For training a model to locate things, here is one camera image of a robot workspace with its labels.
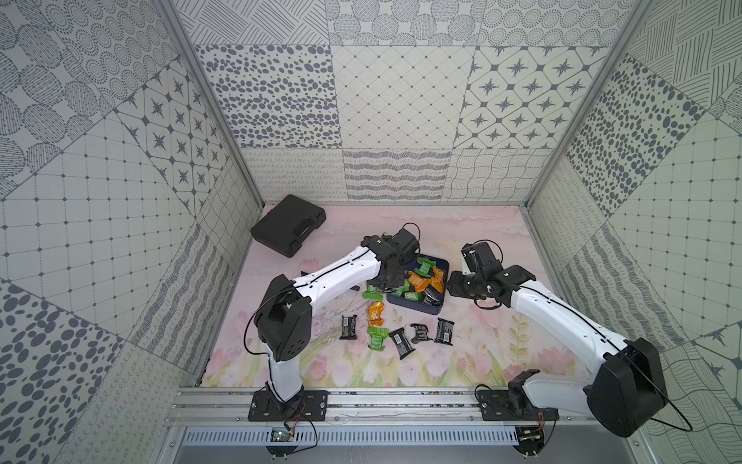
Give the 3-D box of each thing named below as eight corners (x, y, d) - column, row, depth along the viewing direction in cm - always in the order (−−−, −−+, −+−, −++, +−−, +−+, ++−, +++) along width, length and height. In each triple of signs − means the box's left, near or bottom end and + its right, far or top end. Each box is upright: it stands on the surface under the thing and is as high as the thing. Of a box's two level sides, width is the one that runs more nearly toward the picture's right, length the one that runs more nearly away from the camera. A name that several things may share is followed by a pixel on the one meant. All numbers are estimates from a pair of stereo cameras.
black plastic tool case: (252, 237, 111) (247, 229, 107) (292, 201, 124) (289, 193, 120) (291, 258, 105) (288, 251, 101) (329, 218, 117) (327, 210, 114)
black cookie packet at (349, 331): (340, 339, 87) (339, 337, 85) (342, 317, 92) (341, 314, 90) (356, 339, 87) (356, 337, 85) (358, 317, 92) (357, 314, 90)
